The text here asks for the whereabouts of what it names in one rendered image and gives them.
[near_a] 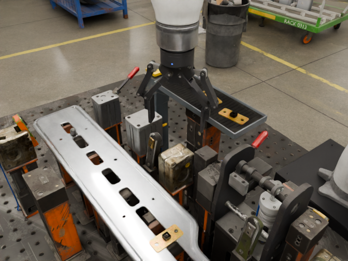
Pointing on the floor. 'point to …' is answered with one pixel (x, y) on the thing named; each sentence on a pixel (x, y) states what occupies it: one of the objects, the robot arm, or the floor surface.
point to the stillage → (90, 8)
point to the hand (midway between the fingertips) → (176, 120)
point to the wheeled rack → (321, 15)
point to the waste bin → (223, 30)
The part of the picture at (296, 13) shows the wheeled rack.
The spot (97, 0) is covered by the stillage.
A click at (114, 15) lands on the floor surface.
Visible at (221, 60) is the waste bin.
